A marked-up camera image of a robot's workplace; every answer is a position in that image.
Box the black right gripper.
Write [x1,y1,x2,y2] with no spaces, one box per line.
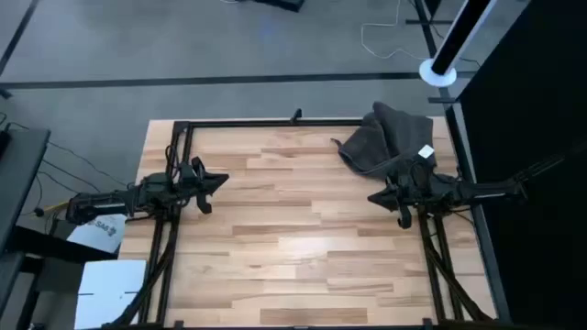
[368,158,437,229]

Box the black room divider panel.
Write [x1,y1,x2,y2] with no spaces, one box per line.
[405,0,587,330]

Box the black desk base beam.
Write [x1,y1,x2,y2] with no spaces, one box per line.
[4,225,119,266]

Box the dark grey desk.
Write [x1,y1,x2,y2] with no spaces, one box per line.
[0,126,51,251]

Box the white floor cable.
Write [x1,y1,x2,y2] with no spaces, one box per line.
[360,0,430,61]

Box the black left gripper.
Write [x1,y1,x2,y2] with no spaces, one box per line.
[181,156,229,215]

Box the black cable bundle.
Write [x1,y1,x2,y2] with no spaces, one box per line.
[513,141,587,184]

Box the yellow floor cable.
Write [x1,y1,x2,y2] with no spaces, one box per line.
[43,201,71,216]

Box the dark grey fluffy towel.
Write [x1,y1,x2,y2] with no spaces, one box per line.
[330,101,435,181]

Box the black aluminium table frame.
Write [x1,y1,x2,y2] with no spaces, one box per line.
[101,118,496,330]

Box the tall black white column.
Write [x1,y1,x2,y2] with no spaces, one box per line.
[418,0,499,88]

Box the black floor box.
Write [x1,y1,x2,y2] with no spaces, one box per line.
[253,0,306,13]

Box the white printed paper sheet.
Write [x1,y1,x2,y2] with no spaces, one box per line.
[66,214,128,255]

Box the black floor cable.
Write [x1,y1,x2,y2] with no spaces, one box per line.
[45,139,132,188]

